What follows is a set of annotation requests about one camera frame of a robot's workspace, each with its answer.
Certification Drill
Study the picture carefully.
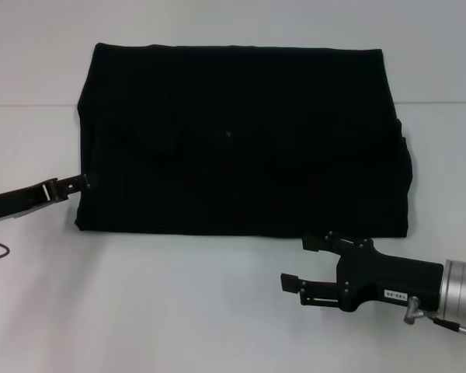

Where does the right wrist cable with connector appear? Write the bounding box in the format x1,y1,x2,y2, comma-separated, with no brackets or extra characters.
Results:
402,295,466,343

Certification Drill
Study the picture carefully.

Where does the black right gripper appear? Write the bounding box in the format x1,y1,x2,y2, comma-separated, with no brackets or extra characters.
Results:
280,230,446,314

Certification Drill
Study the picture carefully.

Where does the black shirt with FREE print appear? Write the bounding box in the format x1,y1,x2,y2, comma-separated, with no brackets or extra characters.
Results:
74,42,415,239

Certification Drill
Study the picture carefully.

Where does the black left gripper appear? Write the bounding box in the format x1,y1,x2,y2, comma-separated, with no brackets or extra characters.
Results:
0,172,99,225

